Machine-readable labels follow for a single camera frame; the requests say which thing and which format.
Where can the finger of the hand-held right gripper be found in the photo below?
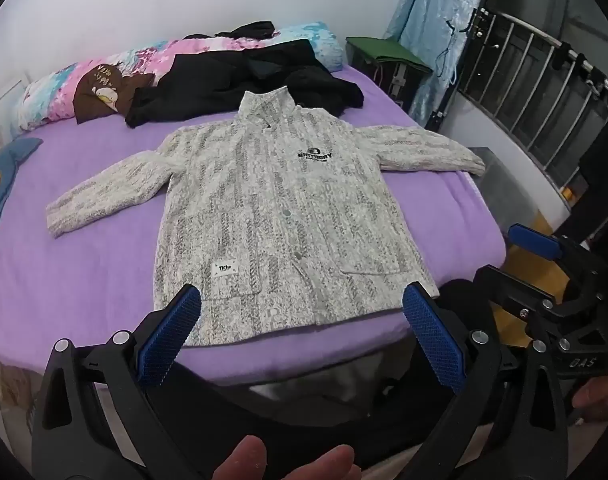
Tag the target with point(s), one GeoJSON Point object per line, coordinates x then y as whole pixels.
{"type": "Point", "coordinates": [533, 241]}
{"type": "Point", "coordinates": [513, 292]}

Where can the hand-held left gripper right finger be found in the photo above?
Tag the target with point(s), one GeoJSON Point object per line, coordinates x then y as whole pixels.
{"type": "Point", "coordinates": [433, 345]}

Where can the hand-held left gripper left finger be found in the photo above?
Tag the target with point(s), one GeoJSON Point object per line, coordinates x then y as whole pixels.
{"type": "Point", "coordinates": [169, 340]}

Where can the grey patterned jacket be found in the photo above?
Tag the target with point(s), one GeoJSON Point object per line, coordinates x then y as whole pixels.
{"type": "Point", "coordinates": [284, 200]}

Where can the person's right hand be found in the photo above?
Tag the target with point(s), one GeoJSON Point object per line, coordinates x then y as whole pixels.
{"type": "Point", "coordinates": [603, 400]}

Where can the person's left hand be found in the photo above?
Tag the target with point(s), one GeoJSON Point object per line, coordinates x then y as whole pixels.
{"type": "Point", "coordinates": [284, 465]}

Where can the purple bed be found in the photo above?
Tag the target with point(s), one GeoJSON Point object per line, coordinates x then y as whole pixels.
{"type": "Point", "coordinates": [84, 270]}

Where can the person's black trousers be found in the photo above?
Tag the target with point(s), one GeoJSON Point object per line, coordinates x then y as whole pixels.
{"type": "Point", "coordinates": [334, 432]}

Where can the metal railing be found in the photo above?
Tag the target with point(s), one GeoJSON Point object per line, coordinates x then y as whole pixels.
{"type": "Point", "coordinates": [543, 36]}

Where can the blue pillow with orange print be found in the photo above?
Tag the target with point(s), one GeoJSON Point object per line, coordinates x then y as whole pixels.
{"type": "Point", "coordinates": [4, 180]}

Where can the brown garment with duck print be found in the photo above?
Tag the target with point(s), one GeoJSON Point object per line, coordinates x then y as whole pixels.
{"type": "Point", "coordinates": [91, 105]}

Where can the light blue curtain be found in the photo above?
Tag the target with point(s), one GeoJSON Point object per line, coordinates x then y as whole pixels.
{"type": "Point", "coordinates": [433, 10]}

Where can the black coat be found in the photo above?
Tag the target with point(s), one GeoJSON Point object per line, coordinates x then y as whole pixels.
{"type": "Point", "coordinates": [219, 80]}

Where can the floral rolled quilt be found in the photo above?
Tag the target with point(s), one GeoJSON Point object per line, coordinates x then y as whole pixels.
{"type": "Point", "coordinates": [149, 55]}

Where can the small black garment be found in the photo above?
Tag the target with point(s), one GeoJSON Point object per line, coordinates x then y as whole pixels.
{"type": "Point", "coordinates": [249, 29]}

